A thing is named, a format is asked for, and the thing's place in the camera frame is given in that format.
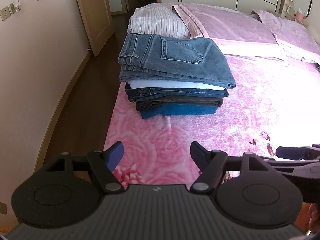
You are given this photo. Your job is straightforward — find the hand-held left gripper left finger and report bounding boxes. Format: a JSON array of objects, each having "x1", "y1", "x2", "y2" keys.
[{"x1": 35, "y1": 141, "x2": 125, "y2": 195}]

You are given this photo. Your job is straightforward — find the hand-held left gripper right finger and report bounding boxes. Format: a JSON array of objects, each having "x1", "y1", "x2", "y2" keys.
[{"x1": 190, "y1": 142, "x2": 284, "y2": 193}]

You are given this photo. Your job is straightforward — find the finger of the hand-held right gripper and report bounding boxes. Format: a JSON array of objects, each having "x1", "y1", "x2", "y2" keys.
[
  {"x1": 276, "y1": 144, "x2": 320, "y2": 161},
  {"x1": 265, "y1": 157, "x2": 320, "y2": 174}
]

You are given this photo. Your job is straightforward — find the light blue jeans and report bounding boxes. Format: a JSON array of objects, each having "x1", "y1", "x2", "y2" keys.
[{"x1": 117, "y1": 33, "x2": 237, "y2": 89}]

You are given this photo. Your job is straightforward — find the person's right hand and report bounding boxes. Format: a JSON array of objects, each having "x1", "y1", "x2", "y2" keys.
[{"x1": 307, "y1": 202, "x2": 320, "y2": 232}]

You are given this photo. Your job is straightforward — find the folded blue sweater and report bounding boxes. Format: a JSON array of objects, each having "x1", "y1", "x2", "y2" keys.
[{"x1": 140, "y1": 104, "x2": 218, "y2": 120}]

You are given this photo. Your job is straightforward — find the folded brown pants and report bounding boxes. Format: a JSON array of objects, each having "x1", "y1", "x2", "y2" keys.
[{"x1": 135, "y1": 97, "x2": 224, "y2": 111}]

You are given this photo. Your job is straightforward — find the pink floral blanket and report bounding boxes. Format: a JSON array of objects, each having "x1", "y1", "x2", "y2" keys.
[{"x1": 103, "y1": 52, "x2": 320, "y2": 180}]

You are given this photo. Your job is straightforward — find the folded dark blue jeans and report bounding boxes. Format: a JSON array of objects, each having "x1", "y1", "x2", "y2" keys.
[{"x1": 124, "y1": 84, "x2": 229, "y2": 103}]

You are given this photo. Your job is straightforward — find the folded white garment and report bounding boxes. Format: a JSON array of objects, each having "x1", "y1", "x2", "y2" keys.
[{"x1": 128, "y1": 80, "x2": 225, "y2": 91}]

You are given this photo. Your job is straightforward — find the white nightstand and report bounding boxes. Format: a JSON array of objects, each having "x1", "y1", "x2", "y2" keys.
[{"x1": 270, "y1": 10, "x2": 305, "y2": 26}]

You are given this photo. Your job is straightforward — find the wooden door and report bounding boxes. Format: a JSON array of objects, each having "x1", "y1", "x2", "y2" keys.
[{"x1": 71, "y1": 0, "x2": 115, "y2": 57}]

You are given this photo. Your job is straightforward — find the oval mirror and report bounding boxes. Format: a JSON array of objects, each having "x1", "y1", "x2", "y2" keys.
[{"x1": 294, "y1": 0, "x2": 313, "y2": 19}]

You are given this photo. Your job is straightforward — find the beige socket with white plug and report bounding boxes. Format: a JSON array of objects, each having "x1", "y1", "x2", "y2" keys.
[{"x1": 9, "y1": 0, "x2": 22, "y2": 13}]

